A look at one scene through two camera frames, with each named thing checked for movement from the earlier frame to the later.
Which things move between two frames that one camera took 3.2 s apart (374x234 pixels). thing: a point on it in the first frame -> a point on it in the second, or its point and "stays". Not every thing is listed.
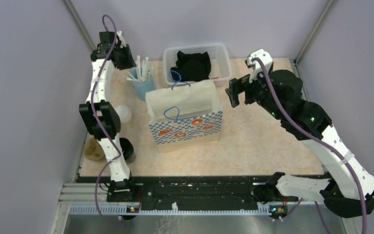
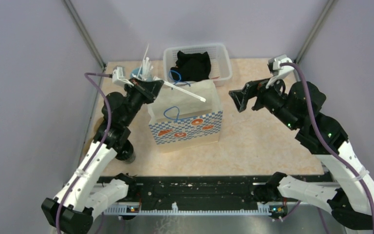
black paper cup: [128, 150] stays
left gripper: [129, 62] -> [149, 89]
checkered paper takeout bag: [182, 116] stays
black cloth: [191, 67] stays
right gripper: [242, 84] -> [252, 89]
